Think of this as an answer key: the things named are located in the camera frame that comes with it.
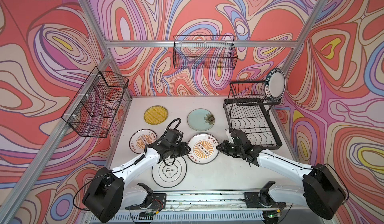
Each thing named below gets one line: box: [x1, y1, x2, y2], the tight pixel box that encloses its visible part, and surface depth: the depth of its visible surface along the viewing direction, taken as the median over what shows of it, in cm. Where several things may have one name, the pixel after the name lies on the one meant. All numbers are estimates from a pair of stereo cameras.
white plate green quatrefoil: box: [151, 156, 187, 188], surface depth 83 cm
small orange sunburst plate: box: [129, 129, 158, 154], surface depth 98 cm
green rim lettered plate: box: [265, 68, 286, 102], surface depth 92 cm
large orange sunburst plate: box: [187, 133, 220, 165], surface depth 88 cm
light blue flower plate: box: [187, 108, 215, 132], surface depth 107 cm
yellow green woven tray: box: [143, 105, 169, 125], surface depth 110 cm
